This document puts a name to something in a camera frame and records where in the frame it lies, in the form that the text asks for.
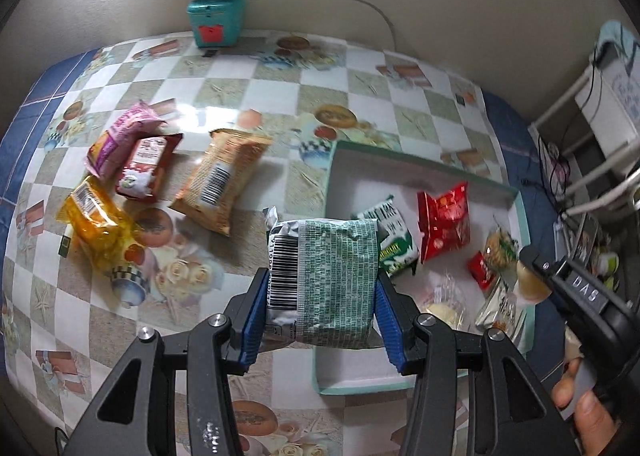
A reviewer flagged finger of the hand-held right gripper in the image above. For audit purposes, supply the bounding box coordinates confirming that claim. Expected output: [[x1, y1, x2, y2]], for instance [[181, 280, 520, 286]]
[[519, 245, 556, 277]]

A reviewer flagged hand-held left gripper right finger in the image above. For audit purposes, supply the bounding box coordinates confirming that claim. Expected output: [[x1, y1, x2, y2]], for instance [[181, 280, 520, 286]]
[[375, 276, 581, 456]]

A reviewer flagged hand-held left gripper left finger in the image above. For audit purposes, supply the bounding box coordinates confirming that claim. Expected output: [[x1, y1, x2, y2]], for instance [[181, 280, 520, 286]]
[[65, 267, 271, 456]]

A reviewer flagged orange jelly cup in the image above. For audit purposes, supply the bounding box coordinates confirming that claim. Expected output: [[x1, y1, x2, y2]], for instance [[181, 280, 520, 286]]
[[515, 259, 552, 303]]

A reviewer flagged clear peanut snack pack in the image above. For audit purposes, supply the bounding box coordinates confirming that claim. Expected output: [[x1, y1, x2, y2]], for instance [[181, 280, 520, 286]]
[[482, 225, 521, 269]]

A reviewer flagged clear pastry pack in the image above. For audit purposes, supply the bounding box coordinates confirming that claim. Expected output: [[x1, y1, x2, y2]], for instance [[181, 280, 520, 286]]
[[417, 273, 478, 332]]

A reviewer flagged cream snack packet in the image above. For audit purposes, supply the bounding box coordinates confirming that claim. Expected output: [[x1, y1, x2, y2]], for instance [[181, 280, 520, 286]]
[[474, 281, 531, 337]]

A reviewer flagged green foil snack packet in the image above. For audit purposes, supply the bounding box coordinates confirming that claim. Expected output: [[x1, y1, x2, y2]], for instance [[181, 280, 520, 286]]
[[262, 206, 383, 351]]

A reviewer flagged red snack packet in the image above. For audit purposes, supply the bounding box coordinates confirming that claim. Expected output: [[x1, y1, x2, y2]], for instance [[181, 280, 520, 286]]
[[416, 181, 472, 264]]

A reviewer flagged white tray with teal rim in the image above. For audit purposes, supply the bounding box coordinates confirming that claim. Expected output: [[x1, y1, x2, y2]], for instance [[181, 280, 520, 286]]
[[312, 140, 538, 397]]

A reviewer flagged person's right hand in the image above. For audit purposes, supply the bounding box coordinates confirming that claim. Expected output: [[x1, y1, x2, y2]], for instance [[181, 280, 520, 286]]
[[550, 358, 631, 456]]

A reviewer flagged small red candy packet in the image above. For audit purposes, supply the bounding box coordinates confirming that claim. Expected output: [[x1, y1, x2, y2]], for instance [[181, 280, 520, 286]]
[[467, 251, 499, 292]]

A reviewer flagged green white biscuit packet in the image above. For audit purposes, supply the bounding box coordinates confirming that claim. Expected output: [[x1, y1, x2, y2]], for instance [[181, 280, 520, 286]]
[[350, 195, 421, 278]]

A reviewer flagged white metal rack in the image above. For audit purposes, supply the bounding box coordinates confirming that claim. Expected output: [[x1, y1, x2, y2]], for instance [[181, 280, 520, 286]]
[[530, 19, 640, 217]]

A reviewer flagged tan snack packet with barcode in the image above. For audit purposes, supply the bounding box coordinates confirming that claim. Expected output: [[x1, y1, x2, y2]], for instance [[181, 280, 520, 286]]
[[169, 129, 273, 237]]

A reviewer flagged white box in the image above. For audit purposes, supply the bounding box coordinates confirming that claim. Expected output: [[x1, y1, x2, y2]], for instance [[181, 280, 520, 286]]
[[575, 66, 640, 157]]

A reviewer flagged yellow snack packet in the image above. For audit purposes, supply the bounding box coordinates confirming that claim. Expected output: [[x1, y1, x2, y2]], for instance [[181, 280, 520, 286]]
[[59, 175, 143, 273]]

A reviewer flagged red-brown snack packet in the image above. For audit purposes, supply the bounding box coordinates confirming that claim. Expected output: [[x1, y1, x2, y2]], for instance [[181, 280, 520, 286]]
[[115, 133, 184, 202]]

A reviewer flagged checkered patterned tablecloth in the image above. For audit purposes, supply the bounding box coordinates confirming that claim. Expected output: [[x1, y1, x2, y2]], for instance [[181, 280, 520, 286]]
[[0, 31, 566, 456]]

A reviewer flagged pink snack packet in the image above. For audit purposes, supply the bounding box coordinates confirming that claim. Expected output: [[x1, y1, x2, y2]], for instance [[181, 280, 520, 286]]
[[86, 100, 168, 179]]

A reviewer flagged teal storage box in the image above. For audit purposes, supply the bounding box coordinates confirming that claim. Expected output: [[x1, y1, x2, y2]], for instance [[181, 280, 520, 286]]
[[186, 0, 248, 50]]

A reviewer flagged black cable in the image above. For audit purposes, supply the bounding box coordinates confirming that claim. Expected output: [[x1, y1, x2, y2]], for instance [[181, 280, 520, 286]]
[[537, 46, 606, 217]]

